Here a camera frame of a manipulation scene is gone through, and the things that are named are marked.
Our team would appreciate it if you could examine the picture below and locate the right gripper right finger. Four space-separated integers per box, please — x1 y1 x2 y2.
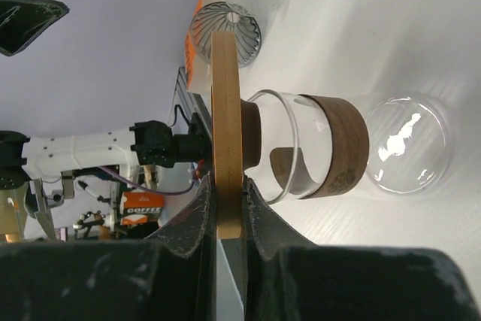
242 178 480 320

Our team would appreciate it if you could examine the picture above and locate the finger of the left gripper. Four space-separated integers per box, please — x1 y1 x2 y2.
1 0 70 57

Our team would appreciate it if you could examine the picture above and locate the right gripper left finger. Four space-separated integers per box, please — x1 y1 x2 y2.
1 175 216 320

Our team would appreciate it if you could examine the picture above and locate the wooden dripper ring stand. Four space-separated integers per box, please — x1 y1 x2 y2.
211 31 244 239

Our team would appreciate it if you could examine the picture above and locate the orange coffee filter box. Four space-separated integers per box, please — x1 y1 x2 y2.
184 0 210 95

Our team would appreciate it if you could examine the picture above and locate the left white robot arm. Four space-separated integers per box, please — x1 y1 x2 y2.
1 0 210 190

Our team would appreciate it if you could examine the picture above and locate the background coffee box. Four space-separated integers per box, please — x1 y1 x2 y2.
119 191 165 226

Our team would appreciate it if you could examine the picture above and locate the ribbed grey glass dripper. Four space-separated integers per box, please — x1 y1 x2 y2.
187 1 263 70

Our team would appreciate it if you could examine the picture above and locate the glass carafe with brown band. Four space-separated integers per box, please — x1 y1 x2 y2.
246 89 452 204

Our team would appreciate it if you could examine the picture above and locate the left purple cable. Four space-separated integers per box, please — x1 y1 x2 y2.
101 165 195 198

